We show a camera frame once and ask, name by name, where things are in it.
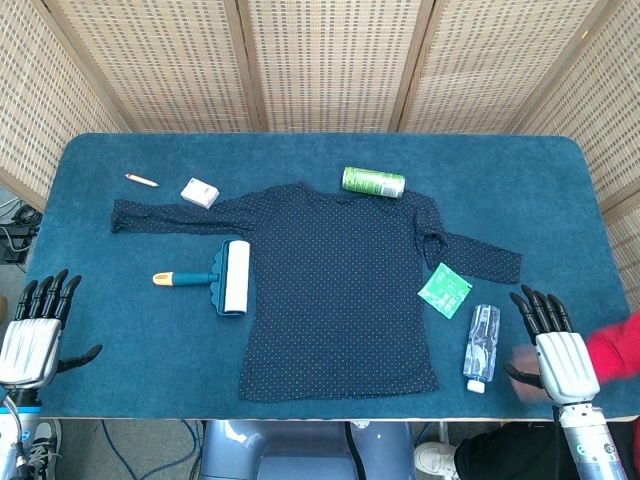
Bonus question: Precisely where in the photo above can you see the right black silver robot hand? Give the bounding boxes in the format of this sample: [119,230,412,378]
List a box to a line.
[502,284,602,407]

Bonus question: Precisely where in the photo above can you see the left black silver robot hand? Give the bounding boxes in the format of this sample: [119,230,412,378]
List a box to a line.
[0,268,104,390]

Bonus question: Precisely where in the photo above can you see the person's bare hand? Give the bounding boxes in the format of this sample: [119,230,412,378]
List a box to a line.
[510,344,551,402]

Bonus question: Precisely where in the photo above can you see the teal lint roller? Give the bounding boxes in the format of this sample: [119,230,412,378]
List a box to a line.
[152,239,252,317]

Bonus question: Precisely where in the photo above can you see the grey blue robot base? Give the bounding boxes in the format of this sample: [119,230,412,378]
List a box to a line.
[199,419,416,480]

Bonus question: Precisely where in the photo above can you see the navy polka dot shirt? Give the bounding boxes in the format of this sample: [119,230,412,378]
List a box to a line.
[109,182,524,404]

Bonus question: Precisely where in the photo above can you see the clear plastic water bottle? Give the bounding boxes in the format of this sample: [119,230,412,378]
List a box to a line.
[462,303,502,394]

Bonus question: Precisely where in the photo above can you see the person's red sleeve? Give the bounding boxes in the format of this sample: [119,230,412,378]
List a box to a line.
[585,312,640,386]

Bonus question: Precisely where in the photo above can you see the grey sneaker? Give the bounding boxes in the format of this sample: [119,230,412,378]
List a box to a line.
[22,419,64,480]

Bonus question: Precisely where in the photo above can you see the green foil sachet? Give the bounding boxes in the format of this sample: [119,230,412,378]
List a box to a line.
[417,262,474,319]

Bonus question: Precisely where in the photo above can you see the person's black trousers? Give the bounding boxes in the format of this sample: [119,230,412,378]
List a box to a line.
[455,423,581,480]

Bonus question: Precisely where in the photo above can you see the black floor device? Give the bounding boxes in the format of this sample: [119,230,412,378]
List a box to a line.
[0,199,42,266]

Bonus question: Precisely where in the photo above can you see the blue plush table cover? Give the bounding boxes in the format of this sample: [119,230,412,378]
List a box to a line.
[37,132,634,421]

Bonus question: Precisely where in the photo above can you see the white shoe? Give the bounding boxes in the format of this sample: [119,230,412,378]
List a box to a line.
[413,440,459,480]

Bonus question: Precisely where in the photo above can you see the green drink can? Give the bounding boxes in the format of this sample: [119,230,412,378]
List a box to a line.
[341,166,407,200]

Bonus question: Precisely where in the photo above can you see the small white box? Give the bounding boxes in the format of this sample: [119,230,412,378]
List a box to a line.
[179,177,221,210]

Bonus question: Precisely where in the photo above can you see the woven bamboo folding screen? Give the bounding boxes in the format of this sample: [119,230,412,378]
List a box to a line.
[0,0,640,314]

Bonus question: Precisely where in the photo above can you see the blue floor cable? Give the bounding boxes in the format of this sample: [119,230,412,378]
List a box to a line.
[99,419,206,480]

